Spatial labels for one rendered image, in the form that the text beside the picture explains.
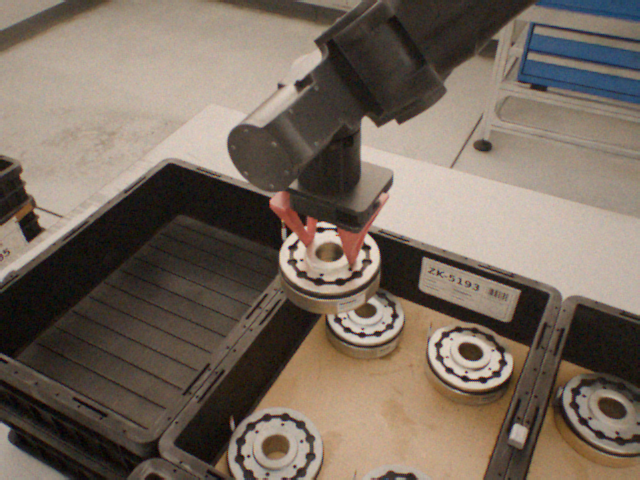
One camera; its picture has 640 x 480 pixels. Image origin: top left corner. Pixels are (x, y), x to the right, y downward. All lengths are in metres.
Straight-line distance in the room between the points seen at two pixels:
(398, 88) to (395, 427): 0.43
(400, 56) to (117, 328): 0.58
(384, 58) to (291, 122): 0.08
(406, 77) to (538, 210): 0.88
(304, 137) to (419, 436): 0.43
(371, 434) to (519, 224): 0.63
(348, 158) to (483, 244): 0.70
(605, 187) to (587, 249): 1.46
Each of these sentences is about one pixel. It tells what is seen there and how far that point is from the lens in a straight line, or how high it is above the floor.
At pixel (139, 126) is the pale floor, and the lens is 2.93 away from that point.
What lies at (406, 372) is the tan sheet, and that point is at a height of 0.83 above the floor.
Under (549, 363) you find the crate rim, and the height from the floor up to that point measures 0.93.
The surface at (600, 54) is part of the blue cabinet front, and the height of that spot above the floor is 0.48.
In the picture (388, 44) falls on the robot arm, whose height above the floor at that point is 1.29.
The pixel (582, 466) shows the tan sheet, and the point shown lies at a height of 0.83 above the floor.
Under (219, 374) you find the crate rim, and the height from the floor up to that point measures 0.93.
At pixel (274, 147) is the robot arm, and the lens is 0.43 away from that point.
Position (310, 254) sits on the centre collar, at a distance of 0.61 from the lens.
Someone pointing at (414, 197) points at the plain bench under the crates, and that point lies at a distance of 1.27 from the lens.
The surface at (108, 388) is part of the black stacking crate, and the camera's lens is 0.82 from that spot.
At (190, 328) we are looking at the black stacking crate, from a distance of 0.85.
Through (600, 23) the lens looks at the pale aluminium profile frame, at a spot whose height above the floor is 0.60.
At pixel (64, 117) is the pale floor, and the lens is 3.09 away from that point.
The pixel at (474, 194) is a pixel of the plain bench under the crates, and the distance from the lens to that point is 1.30.
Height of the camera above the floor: 1.47
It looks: 42 degrees down
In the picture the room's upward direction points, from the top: straight up
